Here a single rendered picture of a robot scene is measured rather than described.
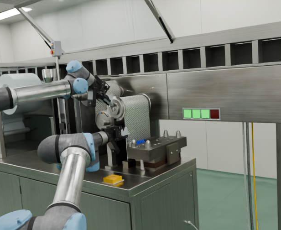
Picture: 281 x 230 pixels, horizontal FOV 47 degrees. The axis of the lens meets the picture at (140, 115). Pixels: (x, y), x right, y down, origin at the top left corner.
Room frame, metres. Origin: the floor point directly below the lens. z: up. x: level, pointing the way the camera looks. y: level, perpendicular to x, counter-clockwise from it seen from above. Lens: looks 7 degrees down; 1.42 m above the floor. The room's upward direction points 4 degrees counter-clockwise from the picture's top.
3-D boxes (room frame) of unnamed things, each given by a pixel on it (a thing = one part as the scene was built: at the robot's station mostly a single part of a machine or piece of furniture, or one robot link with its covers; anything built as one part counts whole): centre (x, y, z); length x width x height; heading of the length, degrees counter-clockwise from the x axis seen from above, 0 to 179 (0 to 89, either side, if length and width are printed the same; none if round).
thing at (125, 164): (1.96, 0.02, 0.92); 0.28 x 0.04 x 0.04; 141
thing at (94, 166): (1.65, 0.29, 1.01); 0.11 x 0.08 x 0.11; 90
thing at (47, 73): (2.44, 0.64, 1.50); 0.14 x 0.14 x 0.06
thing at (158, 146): (1.92, -0.10, 1.00); 0.40 x 0.16 x 0.06; 141
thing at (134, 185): (2.52, 0.86, 0.88); 2.52 x 0.66 x 0.04; 51
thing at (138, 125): (1.96, 0.02, 1.11); 0.23 x 0.01 x 0.18; 141
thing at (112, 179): (1.62, 0.17, 0.91); 0.07 x 0.07 x 0.02; 51
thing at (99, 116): (2.08, 0.16, 1.18); 0.26 x 0.12 x 0.12; 141
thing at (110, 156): (1.90, 0.20, 1.05); 0.06 x 0.05 x 0.31; 141
